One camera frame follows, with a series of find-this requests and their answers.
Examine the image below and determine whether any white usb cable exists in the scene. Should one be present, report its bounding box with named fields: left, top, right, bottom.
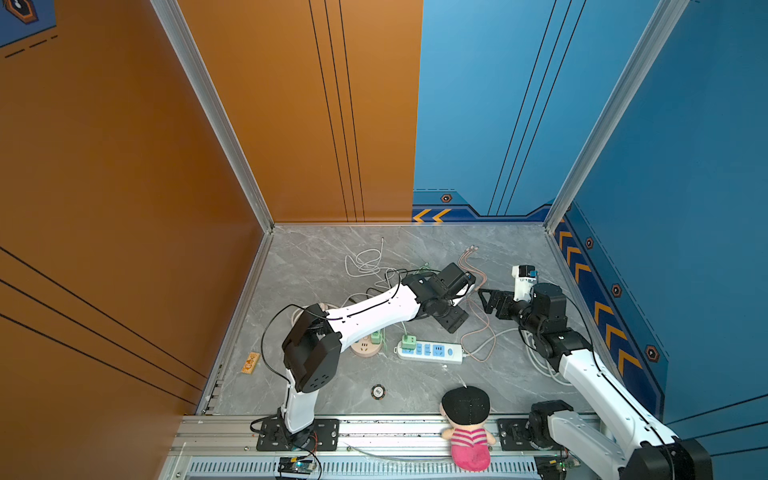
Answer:
left=344, top=237, right=400, bottom=289

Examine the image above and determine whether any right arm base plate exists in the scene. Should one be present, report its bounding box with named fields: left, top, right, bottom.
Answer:
left=496, top=417, right=565, bottom=452

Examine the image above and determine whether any small round black dial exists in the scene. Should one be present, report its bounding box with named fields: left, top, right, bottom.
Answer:
left=371, top=384, right=386, bottom=400

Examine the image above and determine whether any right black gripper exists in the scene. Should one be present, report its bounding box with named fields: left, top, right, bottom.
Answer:
left=477, top=287, right=545, bottom=336

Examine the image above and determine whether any plush doll black hat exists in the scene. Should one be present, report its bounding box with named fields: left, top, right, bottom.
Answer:
left=440, top=386, right=496, bottom=472

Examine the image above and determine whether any pink multi-head cable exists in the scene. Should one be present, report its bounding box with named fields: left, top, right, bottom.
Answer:
left=455, top=244, right=502, bottom=363

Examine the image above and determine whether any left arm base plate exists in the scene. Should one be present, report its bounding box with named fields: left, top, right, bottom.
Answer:
left=253, top=417, right=340, bottom=452

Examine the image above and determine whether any small wooden block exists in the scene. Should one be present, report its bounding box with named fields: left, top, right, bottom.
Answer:
left=241, top=352, right=261, bottom=375

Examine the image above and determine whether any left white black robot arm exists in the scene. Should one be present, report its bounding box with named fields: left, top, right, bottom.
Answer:
left=279, top=263, right=476, bottom=447

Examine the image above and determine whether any right circuit board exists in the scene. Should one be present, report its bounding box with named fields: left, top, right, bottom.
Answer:
left=534, top=456, right=581, bottom=480

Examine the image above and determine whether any left green circuit board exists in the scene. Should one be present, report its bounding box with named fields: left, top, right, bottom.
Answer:
left=276, top=457, right=319, bottom=479

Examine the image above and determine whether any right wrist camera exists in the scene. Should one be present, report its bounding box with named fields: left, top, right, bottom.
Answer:
left=511, top=265, right=538, bottom=302

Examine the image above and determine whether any white blue power strip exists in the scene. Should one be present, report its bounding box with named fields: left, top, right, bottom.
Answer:
left=395, top=340, right=464, bottom=365

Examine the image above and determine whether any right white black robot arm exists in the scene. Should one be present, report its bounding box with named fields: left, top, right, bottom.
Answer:
left=478, top=283, right=714, bottom=479

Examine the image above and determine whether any green charger adapter front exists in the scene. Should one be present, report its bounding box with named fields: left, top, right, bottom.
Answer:
left=400, top=334, right=418, bottom=351

